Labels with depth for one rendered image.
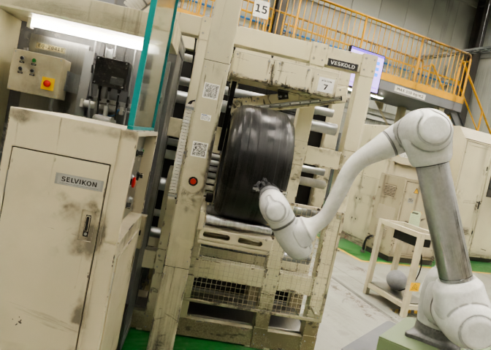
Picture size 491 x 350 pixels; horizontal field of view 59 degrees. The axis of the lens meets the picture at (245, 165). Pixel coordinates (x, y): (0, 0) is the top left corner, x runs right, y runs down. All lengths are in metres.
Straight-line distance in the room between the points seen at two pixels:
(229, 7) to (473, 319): 1.65
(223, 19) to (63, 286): 1.39
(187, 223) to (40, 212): 0.88
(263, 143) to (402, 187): 4.87
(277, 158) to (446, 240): 0.83
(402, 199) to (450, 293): 5.24
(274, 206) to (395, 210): 5.29
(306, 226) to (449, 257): 0.48
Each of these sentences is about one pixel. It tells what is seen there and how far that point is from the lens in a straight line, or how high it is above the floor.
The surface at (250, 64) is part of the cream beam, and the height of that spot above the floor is 1.72.
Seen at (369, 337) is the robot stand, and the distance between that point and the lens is 1.90.
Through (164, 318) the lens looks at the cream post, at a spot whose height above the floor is 0.36.
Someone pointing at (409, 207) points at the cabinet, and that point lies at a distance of 6.82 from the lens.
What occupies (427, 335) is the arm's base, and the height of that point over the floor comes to 0.76.
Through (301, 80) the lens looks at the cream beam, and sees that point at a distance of 2.49.
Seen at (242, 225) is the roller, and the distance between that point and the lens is 2.13.
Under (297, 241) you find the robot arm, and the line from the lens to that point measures 1.63.
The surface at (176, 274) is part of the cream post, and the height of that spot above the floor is 0.59.
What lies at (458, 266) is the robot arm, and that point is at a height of 1.06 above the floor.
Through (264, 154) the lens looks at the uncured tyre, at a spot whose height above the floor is 1.26.
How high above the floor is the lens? 1.31
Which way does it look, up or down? 3 degrees down
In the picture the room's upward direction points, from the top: 12 degrees clockwise
